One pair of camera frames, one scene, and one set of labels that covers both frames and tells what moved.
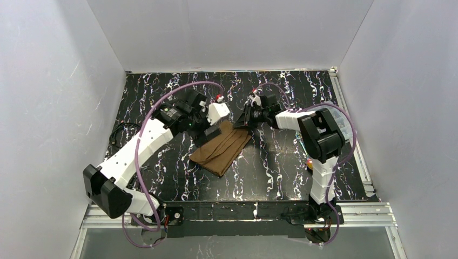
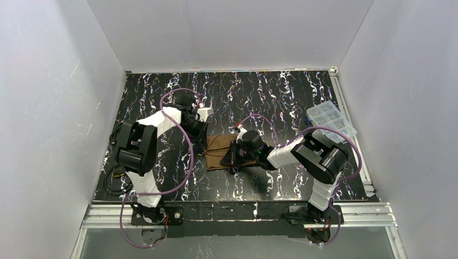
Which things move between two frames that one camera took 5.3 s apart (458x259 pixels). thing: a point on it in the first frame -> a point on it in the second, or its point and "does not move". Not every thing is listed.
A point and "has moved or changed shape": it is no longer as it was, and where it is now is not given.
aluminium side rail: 367,183 does not move
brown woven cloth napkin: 216,155 has moved or changed shape
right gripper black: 248,116 -> 237,155
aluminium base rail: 380,215 does not move
